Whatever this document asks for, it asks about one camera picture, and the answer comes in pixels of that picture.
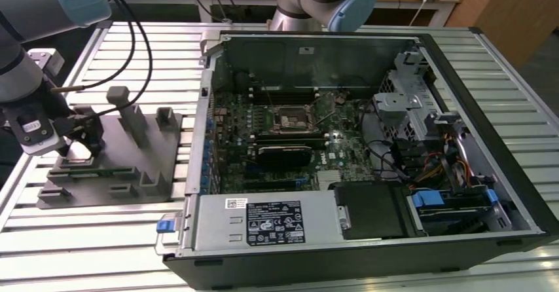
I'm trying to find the hard disk in blue carrier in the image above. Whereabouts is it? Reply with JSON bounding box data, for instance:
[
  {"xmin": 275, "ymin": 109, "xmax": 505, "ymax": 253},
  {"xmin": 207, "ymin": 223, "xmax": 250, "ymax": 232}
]
[{"xmin": 406, "ymin": 188, "xmax": 499, "ymax": 237}]

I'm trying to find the black graphics card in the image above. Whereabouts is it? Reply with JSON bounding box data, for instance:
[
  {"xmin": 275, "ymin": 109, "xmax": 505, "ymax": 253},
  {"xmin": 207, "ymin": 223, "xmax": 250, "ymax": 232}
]
[{"xmin": 251, "ymin": 144, "xmax": 315, "ymax": 170}]

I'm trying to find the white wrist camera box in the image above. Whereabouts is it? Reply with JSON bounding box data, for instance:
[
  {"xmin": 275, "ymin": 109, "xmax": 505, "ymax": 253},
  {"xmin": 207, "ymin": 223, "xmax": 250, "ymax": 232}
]
[{"xmin": 8, "ymin": 108, "xmax": 67, "ymax": 156}]

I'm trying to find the green RAM stick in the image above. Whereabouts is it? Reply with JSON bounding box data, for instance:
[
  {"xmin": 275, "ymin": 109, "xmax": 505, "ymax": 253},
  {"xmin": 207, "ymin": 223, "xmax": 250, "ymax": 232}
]
[{"xmin": 256, "ymin": 139, "xmax": 328, "ymax": 149}]

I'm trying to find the black plastic shroud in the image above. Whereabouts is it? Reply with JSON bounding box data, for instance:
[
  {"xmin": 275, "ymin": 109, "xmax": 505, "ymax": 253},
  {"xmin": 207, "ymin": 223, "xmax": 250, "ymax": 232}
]
[{"xmin": 332, "ymin": 180, "xmax": 415, "ymax": 241}]

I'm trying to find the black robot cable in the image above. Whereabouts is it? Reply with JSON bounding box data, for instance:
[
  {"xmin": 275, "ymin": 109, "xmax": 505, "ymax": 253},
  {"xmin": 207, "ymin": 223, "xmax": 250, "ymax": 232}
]
[{"xmin": 91, "ymin": 0, "xmax": 154, "ymax": 119}]

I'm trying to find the wooden cabinet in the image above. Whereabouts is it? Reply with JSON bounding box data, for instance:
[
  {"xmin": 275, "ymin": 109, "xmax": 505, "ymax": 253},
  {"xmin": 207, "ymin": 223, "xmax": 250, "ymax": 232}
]
[{"xmin": 445, "ymin": 0, "xmax": 559, "ymax": 72}]

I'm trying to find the black open PC case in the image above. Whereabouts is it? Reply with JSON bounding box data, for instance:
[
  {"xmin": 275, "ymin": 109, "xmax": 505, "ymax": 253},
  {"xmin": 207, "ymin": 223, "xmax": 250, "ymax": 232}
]
[{"xmin": 155, "ymin": 26, "xmax": 559, "ymax": 291}]

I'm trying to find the CPU socket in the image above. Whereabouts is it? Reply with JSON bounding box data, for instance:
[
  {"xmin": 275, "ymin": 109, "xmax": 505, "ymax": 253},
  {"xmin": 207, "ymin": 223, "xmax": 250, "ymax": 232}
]
[{"xmin": 271, "ymin": 104, "xmax": 319, "ymax": 135}]

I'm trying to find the silver chipset heatsink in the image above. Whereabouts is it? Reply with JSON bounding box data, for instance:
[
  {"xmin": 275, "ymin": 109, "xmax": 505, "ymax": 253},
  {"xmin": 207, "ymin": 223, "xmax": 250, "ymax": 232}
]
[{"xmin": 316, "ymin": 170, "xmax": 343, "ymax": 189}]

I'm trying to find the silver metal drive cage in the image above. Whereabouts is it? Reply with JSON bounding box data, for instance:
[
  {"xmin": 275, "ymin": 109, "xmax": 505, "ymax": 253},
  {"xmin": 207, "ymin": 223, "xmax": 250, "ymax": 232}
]
[{"xmin": 374, "ymin": 52, "xmax": 443, "ymax": 142}]

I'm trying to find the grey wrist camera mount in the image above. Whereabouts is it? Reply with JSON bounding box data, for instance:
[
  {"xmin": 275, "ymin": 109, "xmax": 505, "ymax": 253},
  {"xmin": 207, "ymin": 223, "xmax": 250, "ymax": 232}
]
[{"xmin": 27, "ymin": 48, "xmax": 67, "ymax": 77}]

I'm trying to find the green motherboard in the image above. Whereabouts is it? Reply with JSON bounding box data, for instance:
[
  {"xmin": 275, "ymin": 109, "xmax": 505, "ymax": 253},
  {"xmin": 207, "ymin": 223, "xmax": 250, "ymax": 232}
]
[{"xmin": 212, "ymin": 88, "xmax": 383, "ymax": 195}]

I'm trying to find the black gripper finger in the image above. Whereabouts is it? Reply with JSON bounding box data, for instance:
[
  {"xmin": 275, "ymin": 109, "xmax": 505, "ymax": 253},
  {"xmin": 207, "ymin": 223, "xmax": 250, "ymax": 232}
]
[
  {"xmin": 58, "ymin": 131, "xmax": 83, "ymax": 158},
  {"xmin": 80, "ymin": 129, "xmax": 108, "ymax": 158}
]

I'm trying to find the grey parts rack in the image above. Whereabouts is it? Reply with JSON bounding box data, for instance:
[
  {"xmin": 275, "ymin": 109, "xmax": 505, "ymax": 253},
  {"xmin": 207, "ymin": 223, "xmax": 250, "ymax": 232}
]
[{"xmin": 35, "ymin": 85, "xmax": 184, "ymax": 210}]

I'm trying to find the orange power wire bundle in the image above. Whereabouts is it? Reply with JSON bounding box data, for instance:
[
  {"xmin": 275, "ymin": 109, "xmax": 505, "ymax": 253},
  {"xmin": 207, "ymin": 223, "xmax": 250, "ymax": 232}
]
[{"xmin": 409, "ymin": 131, "xmax": 475, "ymax": 190}]

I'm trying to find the silver power supply unit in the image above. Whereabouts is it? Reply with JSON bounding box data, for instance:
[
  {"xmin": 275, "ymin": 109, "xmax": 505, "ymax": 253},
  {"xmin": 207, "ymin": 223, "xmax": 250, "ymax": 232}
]
[{"xmin": 179, "ymin": 192, "xmax": 338, "ymax": 251}]

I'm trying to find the black internal cable loop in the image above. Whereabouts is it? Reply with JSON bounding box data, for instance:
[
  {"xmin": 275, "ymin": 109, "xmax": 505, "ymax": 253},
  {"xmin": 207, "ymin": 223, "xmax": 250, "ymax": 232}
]
[{"xmin": 365, "ymin": 134, "xmax": 423, "ymax": 188}]

